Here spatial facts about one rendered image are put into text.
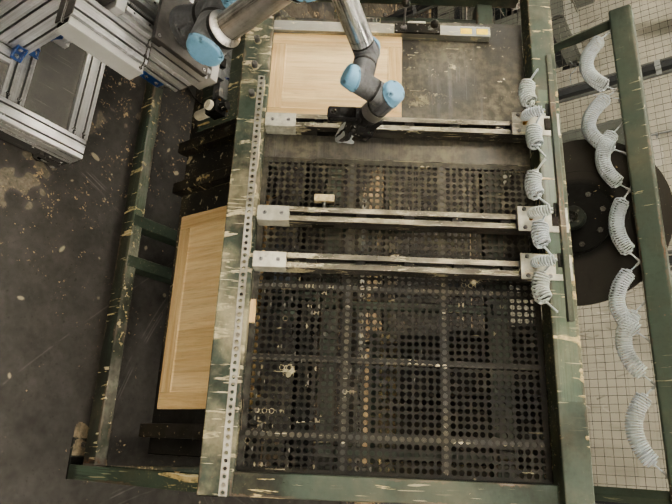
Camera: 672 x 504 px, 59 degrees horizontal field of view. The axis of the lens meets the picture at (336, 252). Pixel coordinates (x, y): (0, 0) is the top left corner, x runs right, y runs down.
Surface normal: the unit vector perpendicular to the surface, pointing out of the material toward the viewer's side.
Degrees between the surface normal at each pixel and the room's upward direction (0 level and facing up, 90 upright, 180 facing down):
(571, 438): 56
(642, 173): 90
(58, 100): 0
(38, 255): 0
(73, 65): 0
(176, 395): 90
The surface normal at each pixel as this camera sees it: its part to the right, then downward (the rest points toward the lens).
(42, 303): 0.83, -0.14
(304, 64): 0.00, -0.32
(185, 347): -0.56, -0.29
